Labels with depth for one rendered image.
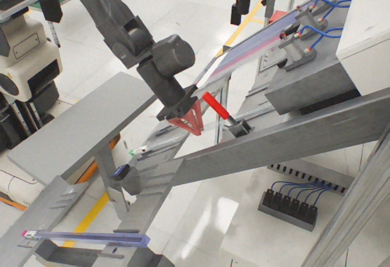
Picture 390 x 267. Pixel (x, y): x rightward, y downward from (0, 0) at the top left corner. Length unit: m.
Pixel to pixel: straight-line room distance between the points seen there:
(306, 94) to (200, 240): 1.20
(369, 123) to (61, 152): 1.00
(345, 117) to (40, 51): 1.16
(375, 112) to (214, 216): 1.30
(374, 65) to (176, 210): 1.38
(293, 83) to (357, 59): 0.10
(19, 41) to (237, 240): 1.01
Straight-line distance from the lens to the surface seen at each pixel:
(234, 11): 0.73
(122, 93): 1.38
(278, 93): 0.50
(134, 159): 0.94
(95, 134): 1.23
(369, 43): 0.42
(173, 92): 0.66
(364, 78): 0.44
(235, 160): 0.58
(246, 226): 0.94
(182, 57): 0.60
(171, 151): 0.79
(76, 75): 2.63
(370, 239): 1.04
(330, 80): 0.47
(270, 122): 0.56
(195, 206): 1.68
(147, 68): 0.65
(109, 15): 0.63
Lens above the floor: 1.45
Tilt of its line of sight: 44 degrees down
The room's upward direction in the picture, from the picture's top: straight up
